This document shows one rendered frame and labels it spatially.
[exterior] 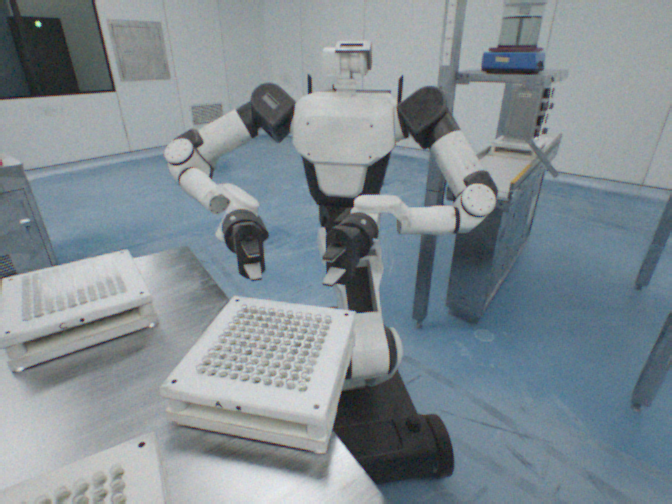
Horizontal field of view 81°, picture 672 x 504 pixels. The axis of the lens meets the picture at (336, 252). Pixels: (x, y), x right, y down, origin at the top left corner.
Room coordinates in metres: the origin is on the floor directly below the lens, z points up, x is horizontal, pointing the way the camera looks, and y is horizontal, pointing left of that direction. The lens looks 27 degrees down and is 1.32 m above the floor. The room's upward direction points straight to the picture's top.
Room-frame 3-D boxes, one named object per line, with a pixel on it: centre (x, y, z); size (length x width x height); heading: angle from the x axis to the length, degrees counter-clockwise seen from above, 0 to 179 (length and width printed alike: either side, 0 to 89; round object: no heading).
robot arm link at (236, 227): (0.77, 0.20, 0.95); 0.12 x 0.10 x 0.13; 20
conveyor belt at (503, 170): (2.20, -1.00, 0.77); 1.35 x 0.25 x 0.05; 145
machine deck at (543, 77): (1.90, -0.77, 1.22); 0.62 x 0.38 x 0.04; 145
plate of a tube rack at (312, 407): (0.50, 0.11, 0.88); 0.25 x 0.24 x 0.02; 168
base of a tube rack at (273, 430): (0.50, 0.11, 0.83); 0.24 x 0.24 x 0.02; 78
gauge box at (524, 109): (1.65, -0.77, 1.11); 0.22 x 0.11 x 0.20; 145
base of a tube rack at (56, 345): (0.68, 0.53, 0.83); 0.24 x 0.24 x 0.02; 35
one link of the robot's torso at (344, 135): (1.17, -0.04, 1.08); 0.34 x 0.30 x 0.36; 77
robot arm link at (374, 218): (0.87, -0.05, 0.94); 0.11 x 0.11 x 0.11; 69
